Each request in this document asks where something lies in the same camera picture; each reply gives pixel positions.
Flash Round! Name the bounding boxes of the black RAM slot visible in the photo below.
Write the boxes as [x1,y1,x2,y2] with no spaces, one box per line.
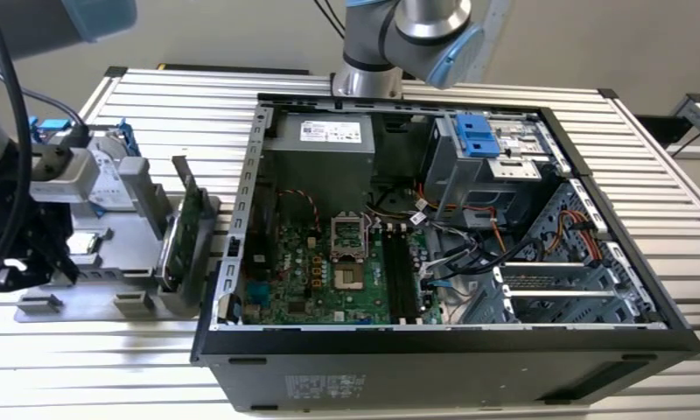
[383,227,403,325]
[402,227,427,325]
[397,227,419,325]
[389,227,411,325]

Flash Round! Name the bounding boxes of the silver CPU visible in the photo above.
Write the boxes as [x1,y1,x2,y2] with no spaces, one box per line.
[70,233,102,256]

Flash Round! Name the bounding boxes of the grey parts rack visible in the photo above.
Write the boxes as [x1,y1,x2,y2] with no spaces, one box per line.
[14,155,227,323]

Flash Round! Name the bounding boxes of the hard disk in blue carrier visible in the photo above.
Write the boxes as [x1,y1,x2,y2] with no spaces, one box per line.
[27,115,146,218]

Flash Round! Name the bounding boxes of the green graphics card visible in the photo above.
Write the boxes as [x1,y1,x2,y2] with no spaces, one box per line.
[154,155,211,290]

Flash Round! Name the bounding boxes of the blue VGA port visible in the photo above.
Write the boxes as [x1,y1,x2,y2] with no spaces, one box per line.
[246,282,271,306]

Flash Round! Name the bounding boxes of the green motherboard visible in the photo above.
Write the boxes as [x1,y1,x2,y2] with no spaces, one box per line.
[242,218,445,326]

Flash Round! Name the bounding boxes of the metal socket cover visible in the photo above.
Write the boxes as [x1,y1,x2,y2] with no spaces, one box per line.
[330,211,370,263]

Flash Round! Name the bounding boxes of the grey power supply unit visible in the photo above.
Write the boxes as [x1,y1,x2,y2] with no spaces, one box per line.
[266,112,379,211]

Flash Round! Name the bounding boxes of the CPU socket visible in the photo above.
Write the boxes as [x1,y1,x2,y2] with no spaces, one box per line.
[333,261,369,292]

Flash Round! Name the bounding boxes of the black PC case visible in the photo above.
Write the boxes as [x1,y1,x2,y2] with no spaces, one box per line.
[190,91,700,415]

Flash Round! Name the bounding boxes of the blue plastic drive latch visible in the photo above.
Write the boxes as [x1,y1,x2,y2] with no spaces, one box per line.
[453,112,499,158]

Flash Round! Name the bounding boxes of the silver drive cage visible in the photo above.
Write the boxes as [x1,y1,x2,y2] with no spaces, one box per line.
[425,111,566,228]

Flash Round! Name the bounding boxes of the silver metal disk bay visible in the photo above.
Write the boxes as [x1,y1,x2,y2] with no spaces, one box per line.
[493,261,643,325]

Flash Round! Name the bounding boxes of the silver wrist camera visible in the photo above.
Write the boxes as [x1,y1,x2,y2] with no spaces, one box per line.
[30,146,106,205]

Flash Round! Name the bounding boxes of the red black twisted wire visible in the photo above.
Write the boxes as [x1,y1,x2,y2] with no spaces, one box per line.
[275,188,323,231]

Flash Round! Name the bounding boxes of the thin orange wire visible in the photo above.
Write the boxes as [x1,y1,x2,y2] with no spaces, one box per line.
[489,214,510,255]

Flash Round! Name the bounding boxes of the orange yellow wire bundle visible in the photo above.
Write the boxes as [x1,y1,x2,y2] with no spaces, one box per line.
[546,208,607,269]

